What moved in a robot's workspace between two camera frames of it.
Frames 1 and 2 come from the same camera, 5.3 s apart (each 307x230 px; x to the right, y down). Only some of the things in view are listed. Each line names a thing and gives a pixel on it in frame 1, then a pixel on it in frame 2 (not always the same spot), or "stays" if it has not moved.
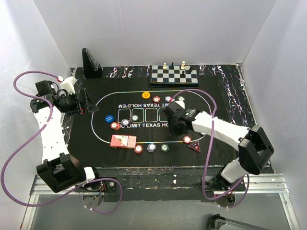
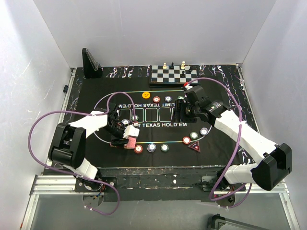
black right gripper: x=172 y=131 to x=180 y=105
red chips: x=187 y=139 stays
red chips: x=156 y=99 stays
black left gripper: x=77 y=109 to x=120 y=140
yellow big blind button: x=146 y=95 stays
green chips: x=135 y=117 stays
